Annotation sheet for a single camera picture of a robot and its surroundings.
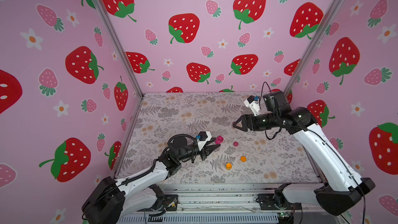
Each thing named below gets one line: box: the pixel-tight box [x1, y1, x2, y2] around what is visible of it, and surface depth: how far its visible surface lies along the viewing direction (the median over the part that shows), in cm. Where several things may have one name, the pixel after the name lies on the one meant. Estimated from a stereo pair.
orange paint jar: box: [225, 162, 233, 171], surface depth 86 cm
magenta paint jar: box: [215, 135, 224, 145], surface depth 71 cm
